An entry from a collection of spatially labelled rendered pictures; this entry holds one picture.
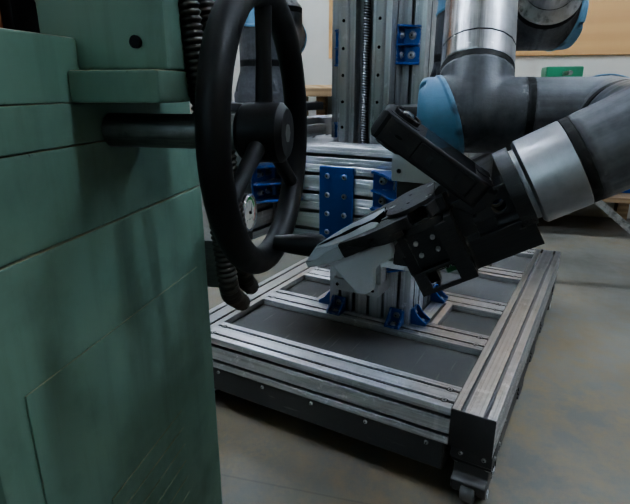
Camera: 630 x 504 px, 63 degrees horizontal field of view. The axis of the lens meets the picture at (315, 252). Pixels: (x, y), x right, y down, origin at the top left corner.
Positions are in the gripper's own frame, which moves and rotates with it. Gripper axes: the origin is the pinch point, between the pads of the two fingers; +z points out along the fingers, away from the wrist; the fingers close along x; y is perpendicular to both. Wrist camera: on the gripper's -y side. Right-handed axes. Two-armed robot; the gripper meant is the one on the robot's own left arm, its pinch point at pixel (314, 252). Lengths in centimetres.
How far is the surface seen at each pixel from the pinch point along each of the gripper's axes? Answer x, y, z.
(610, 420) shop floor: 82, 94, -17
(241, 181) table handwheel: -4.6, -9.6, 1.0
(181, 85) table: 2.5, -20.6, 4.9
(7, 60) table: -9.2, -27.2, 11.7
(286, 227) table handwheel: 8.0, -2.3, 5.0
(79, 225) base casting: -4.3, -13.5, 19.4
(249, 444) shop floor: 49, 49, 62
